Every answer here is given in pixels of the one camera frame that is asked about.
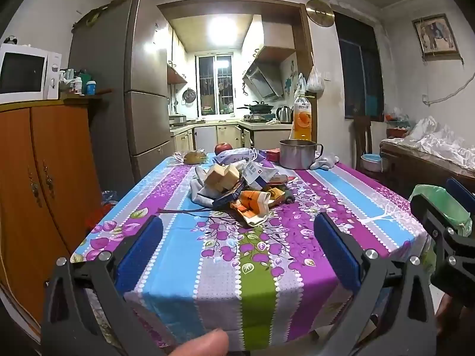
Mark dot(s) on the blue bowl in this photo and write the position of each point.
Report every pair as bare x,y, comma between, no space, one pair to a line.
373,161

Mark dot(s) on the steel range hood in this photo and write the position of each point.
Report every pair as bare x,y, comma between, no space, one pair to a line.
261,79

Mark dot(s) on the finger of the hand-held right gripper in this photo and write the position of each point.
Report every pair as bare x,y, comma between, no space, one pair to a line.
459,191
426,211

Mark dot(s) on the blue white hanging bag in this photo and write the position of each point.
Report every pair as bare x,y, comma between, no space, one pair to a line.
300,81

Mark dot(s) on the grey refrigerator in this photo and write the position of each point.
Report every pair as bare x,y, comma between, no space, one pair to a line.
144,118

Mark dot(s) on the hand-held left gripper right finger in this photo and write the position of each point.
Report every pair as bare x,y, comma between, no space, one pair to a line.
336,252

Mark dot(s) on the dark wooden table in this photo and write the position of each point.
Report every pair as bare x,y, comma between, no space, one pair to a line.
408,165

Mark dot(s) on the kitchen counter cabinets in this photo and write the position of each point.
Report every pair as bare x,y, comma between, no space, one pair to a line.
207,137

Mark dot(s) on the framed elephant picture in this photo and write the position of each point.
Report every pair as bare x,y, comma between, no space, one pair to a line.
434,35

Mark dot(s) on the white plastic bag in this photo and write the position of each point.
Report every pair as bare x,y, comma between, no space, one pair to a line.
202,194

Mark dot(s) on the hanging round pan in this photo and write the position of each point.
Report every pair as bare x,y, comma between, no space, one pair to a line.
189,95

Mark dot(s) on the red apple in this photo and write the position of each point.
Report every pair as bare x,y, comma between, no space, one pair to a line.
223,147

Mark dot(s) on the steel kettle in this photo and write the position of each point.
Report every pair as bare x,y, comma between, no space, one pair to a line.
284,114

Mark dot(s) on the dark wooden chair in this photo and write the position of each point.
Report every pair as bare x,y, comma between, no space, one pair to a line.
362,137

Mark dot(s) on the orange wooden cabinet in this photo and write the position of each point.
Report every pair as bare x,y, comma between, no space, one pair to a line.
22,178

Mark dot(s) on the person's left hand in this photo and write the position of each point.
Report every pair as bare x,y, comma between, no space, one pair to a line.
202,345

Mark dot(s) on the small red box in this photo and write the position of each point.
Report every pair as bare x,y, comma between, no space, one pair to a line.
272,154

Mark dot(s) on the person's right hand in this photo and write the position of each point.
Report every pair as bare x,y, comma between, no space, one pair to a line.
449,315

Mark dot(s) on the steel pot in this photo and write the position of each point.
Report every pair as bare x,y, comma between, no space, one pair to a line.
297,154

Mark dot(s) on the ceiling light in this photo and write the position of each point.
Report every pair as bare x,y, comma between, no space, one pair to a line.
222,29

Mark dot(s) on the kitchen window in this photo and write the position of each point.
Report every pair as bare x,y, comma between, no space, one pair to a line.
215,81

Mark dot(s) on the red basket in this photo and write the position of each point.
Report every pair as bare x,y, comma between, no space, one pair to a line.
397,126

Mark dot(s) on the dark window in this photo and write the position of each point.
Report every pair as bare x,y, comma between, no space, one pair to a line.
358,74

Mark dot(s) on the orange wrapper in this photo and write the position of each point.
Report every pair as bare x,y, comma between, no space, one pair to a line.
252,204

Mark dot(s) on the clear plastic sheet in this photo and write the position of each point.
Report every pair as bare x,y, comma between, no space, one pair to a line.
441,141

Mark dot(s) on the orange juice bottle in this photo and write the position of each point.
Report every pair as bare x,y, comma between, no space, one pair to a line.
302,118

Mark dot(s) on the dark blue wrapper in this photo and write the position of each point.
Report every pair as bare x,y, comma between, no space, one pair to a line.
222,199

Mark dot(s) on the purple tissue pack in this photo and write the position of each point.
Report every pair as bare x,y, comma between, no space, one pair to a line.
237,155

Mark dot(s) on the brown snack packet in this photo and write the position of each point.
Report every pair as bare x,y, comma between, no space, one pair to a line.
278,193

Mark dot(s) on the floral striped tablecloth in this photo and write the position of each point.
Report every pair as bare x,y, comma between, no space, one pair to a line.
256,267

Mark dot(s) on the red plastic bag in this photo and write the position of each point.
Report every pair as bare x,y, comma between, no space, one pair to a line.
98,218

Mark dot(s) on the brown cardboard box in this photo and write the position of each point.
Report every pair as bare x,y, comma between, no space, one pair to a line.
233,176
213,176

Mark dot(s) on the white microwave oven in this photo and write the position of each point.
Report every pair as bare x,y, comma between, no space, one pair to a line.
22,72

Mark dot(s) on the clear hanging plastic bag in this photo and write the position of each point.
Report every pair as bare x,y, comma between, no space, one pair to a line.
315,79

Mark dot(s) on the green trash bin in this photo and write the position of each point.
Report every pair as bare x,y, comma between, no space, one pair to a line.
441,200

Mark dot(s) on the black wok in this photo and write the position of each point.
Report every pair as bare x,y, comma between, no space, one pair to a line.
259,107

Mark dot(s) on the grey cloth glove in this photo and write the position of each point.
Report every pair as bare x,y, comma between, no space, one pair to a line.
324,161

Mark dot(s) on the gold wall clock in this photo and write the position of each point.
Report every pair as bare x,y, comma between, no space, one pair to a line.
319,13

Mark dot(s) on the kitchen wall cabinets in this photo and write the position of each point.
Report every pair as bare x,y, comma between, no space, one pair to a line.
176,55

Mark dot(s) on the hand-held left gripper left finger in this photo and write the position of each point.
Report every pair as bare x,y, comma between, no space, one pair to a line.
139,252

